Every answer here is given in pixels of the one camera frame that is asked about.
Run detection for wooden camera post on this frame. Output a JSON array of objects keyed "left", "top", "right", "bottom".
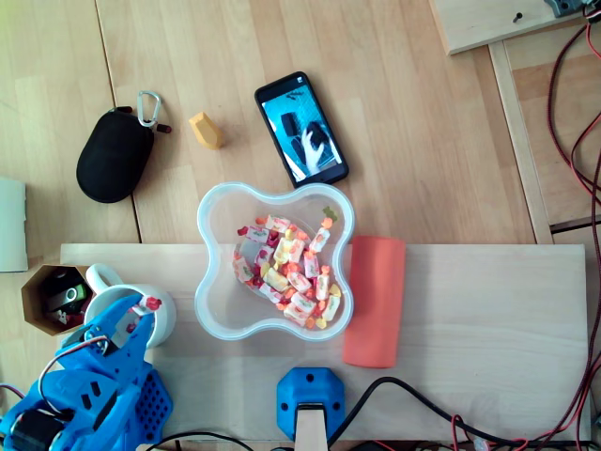
[{"left": 294, "top": 403, "right": 329, "bottom": 451}]

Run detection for light wooden base board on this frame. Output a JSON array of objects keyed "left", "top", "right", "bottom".
[{"left": 54, "top": 242, "right": 588, "bottom": 443}]

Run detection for white red candy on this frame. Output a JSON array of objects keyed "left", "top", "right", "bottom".
[{"left": 133, "top": 294, "right": 163, "bottom": 316}]

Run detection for black zip pouch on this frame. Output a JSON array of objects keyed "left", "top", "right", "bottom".
[{"left": 75, "top": 105, "right": 173, "bottom": 205}]

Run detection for coral red cylinder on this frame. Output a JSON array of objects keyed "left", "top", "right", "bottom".
[{"left": 342, "top": 235, "right": 408, "bottom": 370}]

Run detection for blue post mount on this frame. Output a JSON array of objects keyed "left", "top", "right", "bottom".
[{"left": 275, "top": 366, "right": 347, "bottom": 443}]

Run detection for yellow plastic piece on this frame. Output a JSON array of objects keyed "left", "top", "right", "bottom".
[{"left": 188, "top": 111, "right": 223, "bottom": 150}]

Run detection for pink wrapped candy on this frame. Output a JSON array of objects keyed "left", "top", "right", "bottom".
[{"left": 253, "top": 244, "right": 276, "bottom": 268}]

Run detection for clear Haribo candy tub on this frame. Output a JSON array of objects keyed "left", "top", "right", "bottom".
[{"left": 195, "top": 181, "right": 356, "bottom": 342}]

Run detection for small wooden board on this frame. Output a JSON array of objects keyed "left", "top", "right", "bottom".
[{"left": 429, "top": 0, "right": 593, "bottom": 56}]

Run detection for thick black cable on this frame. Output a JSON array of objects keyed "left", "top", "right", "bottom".
[{"left": 328, "top": 376, "right": 601, "bottom": 451}]

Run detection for black smartphone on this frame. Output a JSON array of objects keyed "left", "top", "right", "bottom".
[{"left": 254, "top": 70, "right": 351, "bottom": 190}]

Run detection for black silver usb stick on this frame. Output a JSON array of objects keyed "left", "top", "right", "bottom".
[{"left": 46, "top": 287, "right": 90, "bottom": 311}]

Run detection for white ceramic mug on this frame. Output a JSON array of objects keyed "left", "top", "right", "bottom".
[{"left": 83, "top": 262, "right": 178, "bottom": 351}]

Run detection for brown hexagonal box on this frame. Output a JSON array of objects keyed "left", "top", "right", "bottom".
[{"left": 20, "top": 263, "right": 98, "bottom": 337}]

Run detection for light wooden frame panel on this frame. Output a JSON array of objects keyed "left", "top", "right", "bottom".
[{"left": 487, "top": 23, "right": 601, "bottom": 245}]

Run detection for silver carabiner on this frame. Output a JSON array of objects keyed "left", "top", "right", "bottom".
[{"left": 136, "top": 89, "right": 162, "bottom": 129}]

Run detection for white box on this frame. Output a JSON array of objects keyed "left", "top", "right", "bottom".
[{"left": 0, "top": 177, "right": 28, "bottom": 273}]

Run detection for red black braided cable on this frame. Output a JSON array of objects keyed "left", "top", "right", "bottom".
[{"left": 547, "top": 18, "right": 601, "bottom": 451}]

